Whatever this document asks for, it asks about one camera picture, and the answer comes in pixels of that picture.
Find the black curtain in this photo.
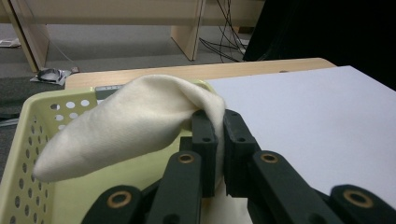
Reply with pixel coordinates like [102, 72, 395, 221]
[242, 0, 396, 91]

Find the bundle of black cables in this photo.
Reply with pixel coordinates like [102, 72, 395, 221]
[199, 0, 253, 63]

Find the cream baby bodysuit brown trim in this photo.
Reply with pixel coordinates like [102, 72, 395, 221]
[32, 74, 253, 224]

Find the white foam board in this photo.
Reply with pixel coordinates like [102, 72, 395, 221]
[205, 64, 396, 209]

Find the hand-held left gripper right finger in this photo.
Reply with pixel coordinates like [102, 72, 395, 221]
[223, 108, 345, 224]

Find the small white floor object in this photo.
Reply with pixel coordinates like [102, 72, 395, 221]
[0, 37, 22, 49]

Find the plastic packet with black cable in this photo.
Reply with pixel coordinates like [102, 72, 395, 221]
[30, 67, 73, 86]

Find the light wooden desk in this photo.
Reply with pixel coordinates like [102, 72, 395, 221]
[0, 0, 265, 73]

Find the pale green perforated plastic basket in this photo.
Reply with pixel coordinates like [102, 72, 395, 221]
[0, 78, 219, 224]

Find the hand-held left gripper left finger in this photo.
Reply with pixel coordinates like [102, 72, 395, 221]
[147, 109, 219, 224]

